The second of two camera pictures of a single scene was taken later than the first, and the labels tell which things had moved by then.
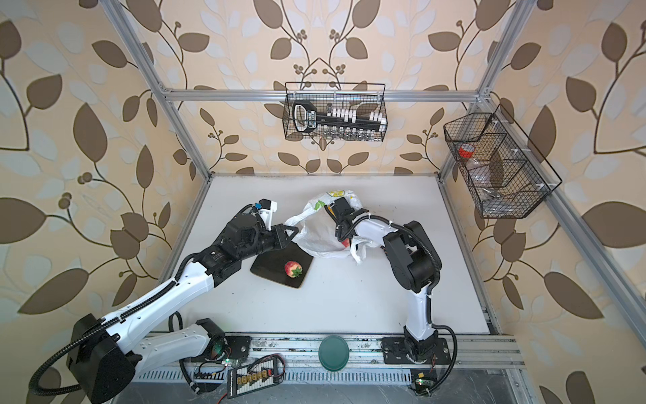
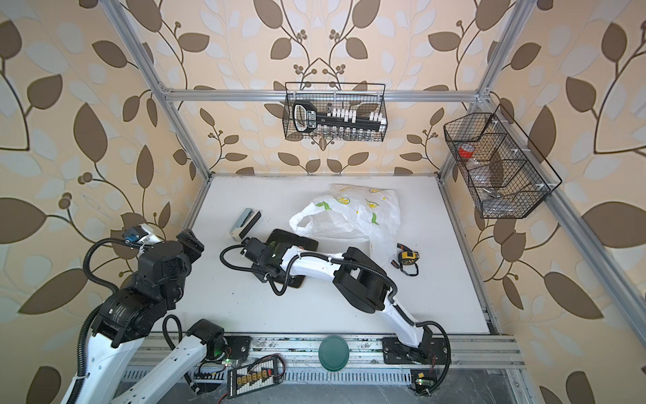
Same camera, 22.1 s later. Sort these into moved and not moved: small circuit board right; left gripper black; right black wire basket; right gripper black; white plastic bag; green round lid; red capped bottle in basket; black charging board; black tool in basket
Moved: right gripper black; white plastic bag; left gripper black
Not moved: green round lid; red capped bottle in basket; black tool in basket; small circuit board right; black charging board; right black wire basket
